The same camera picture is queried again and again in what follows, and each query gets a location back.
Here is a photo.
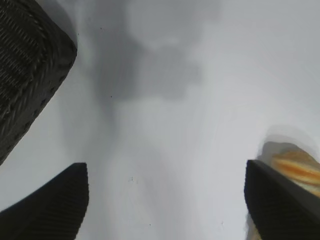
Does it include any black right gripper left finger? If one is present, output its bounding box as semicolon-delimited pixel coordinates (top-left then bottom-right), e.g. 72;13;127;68
0;162;90;240

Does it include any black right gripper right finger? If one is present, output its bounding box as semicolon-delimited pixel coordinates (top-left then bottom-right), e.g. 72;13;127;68
244;159;320;240

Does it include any long striped bread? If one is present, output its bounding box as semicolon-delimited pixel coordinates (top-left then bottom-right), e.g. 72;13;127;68
246;141;320;240

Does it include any dark brown wicker basket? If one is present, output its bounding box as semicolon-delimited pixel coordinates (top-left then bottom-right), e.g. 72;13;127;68
0;0;78;166

